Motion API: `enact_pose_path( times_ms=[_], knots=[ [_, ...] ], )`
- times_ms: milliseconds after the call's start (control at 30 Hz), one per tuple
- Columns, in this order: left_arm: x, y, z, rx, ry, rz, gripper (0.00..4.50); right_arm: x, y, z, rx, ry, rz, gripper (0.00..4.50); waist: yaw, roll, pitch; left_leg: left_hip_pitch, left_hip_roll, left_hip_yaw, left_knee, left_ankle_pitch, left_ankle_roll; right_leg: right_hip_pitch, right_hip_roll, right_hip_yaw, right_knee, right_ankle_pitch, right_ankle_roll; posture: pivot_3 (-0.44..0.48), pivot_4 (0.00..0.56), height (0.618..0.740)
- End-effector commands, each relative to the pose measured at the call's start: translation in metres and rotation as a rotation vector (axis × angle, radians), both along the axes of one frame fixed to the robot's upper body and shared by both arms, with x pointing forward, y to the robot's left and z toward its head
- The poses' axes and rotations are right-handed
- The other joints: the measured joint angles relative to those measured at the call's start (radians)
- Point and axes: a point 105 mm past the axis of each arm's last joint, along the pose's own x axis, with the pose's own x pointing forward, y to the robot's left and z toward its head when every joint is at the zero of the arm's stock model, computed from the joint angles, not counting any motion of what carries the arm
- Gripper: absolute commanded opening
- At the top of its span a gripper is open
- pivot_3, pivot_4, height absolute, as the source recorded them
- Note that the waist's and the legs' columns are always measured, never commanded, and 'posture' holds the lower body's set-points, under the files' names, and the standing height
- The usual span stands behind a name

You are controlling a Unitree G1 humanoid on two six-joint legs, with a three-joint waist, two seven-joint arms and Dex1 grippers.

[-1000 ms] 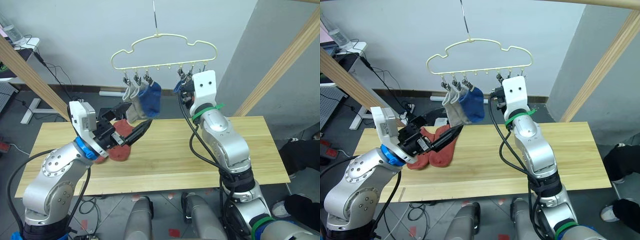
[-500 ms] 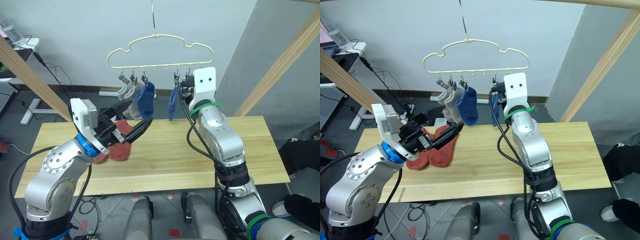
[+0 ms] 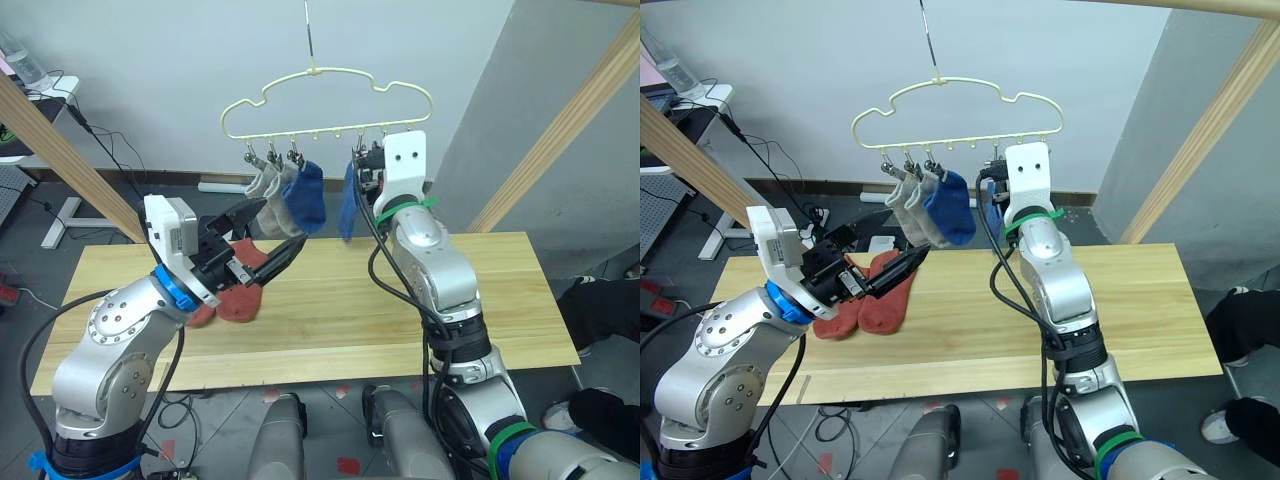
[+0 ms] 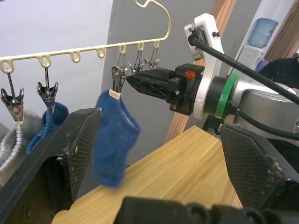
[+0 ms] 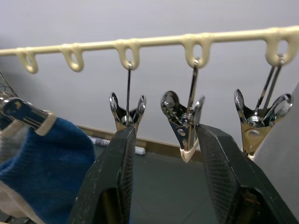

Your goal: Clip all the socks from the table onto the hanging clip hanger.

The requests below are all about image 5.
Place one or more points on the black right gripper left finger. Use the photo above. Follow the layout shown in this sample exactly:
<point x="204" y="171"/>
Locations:
<point x="109" y="172"/>

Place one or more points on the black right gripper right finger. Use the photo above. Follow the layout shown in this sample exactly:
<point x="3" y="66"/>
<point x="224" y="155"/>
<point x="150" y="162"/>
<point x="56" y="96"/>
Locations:
<point x="224" y="177"/>

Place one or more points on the metal clip with cream tip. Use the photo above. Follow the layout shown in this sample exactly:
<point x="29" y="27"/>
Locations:
<point x="259" y="121"/>
<point x="184" y="121"/>
<point x="28" y="114"/>
<point x="127" y="112"/>

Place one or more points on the cream plastic hanger bar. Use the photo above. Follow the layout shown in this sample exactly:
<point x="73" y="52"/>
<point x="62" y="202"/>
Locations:
<point x="149" y="43"/>

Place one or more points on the white paper roll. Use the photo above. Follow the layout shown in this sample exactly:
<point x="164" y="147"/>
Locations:
<point x="140" y="150"/>

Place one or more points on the blue and grey sock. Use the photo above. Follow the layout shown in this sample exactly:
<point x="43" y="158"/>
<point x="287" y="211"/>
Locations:
<point x="44" y="168"/>

